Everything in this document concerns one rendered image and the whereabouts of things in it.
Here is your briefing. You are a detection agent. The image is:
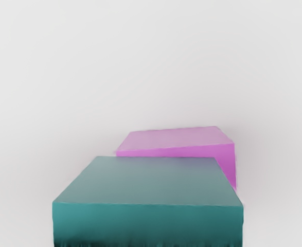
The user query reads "pink block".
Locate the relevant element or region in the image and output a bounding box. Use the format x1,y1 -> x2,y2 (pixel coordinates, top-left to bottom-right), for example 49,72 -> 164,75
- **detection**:
115,126 -> 237,191

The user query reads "teal block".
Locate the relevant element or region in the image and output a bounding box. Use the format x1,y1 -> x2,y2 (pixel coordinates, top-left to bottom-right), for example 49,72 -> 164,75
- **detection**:
52,155 -> 244,247

